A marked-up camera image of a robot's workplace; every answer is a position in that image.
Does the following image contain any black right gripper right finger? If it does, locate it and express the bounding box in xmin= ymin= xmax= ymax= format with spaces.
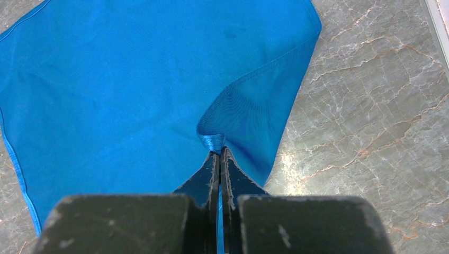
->
xmin=220 ymin=148 xmax=393 ymax=253

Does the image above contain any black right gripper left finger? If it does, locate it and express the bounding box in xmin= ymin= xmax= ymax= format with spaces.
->
xmin=34 ymin=152 xmax=220 ymax=253

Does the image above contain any blue cloth napkin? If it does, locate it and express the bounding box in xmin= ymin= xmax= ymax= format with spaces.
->
xmin=1 ymin=1 xmax=322 ymax=236

